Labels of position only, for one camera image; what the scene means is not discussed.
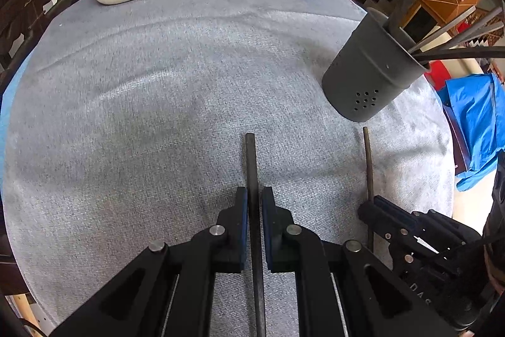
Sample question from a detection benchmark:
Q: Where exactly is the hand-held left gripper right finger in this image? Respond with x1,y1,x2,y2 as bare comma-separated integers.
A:
260,186,456,337

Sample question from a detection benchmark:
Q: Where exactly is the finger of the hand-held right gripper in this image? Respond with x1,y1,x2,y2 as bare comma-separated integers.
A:
358,203,416,267
373,195,439,248

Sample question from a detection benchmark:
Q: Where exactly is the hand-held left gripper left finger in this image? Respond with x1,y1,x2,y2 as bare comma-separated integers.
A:
49,186,249,337

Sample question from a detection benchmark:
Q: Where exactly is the dark wooden chopstick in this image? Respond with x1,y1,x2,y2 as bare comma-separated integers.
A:
362,126,375,253
244,132,267,337
418,9,503,55
407,5,477,54

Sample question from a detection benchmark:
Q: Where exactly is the grey perforated utensil holder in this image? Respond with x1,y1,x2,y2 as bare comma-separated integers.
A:
321,7,432,123

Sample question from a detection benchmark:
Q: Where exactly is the blue plastic sheet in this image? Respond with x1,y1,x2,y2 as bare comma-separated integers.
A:
438,74,505,191

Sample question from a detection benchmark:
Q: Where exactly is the grey tablecloth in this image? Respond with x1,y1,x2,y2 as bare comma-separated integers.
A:
0,0,454,337

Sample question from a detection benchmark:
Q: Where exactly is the orange wooden cabinet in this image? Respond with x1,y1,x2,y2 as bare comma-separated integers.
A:
406,0,494,45

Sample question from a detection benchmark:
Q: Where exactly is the dark carved wooden chair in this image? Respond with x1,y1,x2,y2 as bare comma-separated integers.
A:
0,0,91,85

